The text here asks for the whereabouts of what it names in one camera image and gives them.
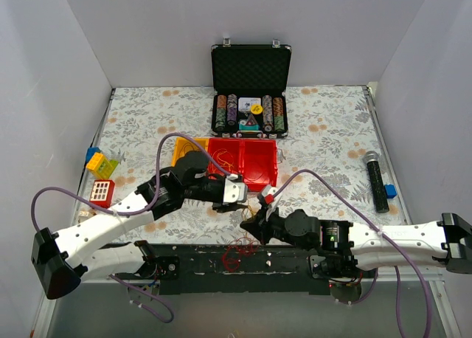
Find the black poker chip case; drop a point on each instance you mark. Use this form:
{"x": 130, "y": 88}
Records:
{"x": 249, "y": 87}

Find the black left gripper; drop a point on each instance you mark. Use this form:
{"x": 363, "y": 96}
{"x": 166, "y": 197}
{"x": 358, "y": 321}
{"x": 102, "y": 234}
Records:
{"x": 220, "y": 196}

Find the black handheld microphone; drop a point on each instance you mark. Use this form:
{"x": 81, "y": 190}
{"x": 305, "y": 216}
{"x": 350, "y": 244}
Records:
{"x": 379, "y": 196}

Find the floral table mat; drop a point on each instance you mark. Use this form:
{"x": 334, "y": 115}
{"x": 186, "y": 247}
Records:
{"x": 320, "y": 162}

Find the aluminium frame rail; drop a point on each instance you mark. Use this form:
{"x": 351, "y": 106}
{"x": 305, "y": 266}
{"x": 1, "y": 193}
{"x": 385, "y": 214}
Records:
{"x": 388, "y": 274}

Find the blue toy brick right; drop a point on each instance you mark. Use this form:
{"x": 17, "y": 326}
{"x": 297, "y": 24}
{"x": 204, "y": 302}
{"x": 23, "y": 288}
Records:
{"x": 390, "y": 191}

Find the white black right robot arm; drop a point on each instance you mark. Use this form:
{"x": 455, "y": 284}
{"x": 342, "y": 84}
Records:
{"x": 346, "y": 247}

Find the red plastic bin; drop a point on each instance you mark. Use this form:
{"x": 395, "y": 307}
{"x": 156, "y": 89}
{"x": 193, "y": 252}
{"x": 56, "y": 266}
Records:
{"x": 259, "y": 158}
{"x": 227, "y": 153}

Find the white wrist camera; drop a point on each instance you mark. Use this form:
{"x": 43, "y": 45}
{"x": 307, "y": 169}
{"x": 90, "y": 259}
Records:
{"x": 235, "y": 189}
{"x": 268, "y": 197}

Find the blue toy brick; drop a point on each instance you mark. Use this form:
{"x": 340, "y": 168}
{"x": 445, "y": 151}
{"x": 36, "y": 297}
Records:
{"x": 390, "y": 191}
{"x": 91, "y": 152}

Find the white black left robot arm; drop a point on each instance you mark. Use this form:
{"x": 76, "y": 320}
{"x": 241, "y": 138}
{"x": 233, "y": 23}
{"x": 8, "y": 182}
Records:
{"x": 67, "y": 257}

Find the blue toy brick left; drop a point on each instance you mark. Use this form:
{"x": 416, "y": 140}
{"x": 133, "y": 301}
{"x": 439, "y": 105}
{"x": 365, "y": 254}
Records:
{"x": 91, "y": 152}

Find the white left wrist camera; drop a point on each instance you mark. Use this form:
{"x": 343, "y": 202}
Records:
{"x": 235, "y": 189}

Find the red white toy house block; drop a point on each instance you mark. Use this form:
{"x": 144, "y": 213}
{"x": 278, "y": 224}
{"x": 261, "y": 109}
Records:
{"x": 102, "y": 193}

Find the yellow plastic bin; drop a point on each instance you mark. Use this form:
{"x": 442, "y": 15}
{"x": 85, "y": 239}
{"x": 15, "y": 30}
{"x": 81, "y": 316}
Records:
{"x": 183, "y": 146}

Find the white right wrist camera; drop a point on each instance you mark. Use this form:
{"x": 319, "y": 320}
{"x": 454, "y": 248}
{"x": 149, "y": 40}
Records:
{"x": 268, "y": 197}

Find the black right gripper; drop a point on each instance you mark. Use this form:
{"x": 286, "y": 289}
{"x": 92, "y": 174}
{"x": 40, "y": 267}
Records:
{"x": 265, "y": 220}

